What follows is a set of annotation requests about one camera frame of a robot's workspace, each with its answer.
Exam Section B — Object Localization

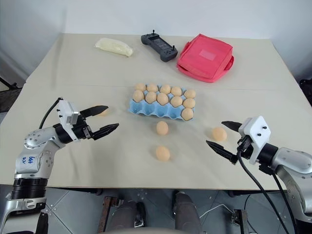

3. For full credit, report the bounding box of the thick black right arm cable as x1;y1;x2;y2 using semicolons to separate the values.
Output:
237;143;292;234

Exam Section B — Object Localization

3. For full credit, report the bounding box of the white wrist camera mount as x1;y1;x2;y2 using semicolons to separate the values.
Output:
238;115;272;165
56;98;80;142

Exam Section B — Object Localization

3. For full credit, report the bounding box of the black background equipment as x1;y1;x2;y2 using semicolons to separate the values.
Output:
299;78;312;108

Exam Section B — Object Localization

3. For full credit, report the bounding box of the dark rounded shape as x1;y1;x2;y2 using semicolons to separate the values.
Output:
173;191;202;234

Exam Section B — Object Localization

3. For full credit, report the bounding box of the white plastic bag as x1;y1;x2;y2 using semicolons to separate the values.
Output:
94;37;134;58

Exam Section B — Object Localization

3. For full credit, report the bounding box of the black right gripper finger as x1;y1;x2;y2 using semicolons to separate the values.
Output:
205;139;239;165
220;120;242;134

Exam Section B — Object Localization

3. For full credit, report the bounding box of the white floor cable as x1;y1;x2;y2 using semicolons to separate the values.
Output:
199;203;235;219

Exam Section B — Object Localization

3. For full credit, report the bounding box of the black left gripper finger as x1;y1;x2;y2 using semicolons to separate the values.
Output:
79;105;109;118
91;122;120;141

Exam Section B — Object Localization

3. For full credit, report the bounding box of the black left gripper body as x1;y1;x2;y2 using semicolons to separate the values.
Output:
73;116;95;141

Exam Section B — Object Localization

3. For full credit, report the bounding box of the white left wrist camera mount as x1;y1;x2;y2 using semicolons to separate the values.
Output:
56;98;80;142

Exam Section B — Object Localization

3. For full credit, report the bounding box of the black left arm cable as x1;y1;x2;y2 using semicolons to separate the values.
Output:
38;97;63;130

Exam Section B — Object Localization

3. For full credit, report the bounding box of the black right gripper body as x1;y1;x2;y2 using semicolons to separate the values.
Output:
235;135;254;162

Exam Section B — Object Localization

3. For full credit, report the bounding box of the red fabric bag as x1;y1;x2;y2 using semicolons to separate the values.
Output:
176;33;235;84

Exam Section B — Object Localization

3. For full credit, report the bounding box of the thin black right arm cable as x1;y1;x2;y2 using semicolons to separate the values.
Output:
271;172;298;234

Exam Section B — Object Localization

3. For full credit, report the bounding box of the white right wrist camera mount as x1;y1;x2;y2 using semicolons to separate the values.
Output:
238;115;272;165

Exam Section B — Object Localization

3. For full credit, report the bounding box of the blue egg tray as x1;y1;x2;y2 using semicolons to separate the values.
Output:
128;84;197;122

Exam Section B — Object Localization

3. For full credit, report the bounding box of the rusty brown metal bar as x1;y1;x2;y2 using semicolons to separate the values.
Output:
103;195;117;229
233;209;250;234

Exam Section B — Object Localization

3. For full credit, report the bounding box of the black handheld remote controller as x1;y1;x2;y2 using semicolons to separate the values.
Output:
140;29;178;63

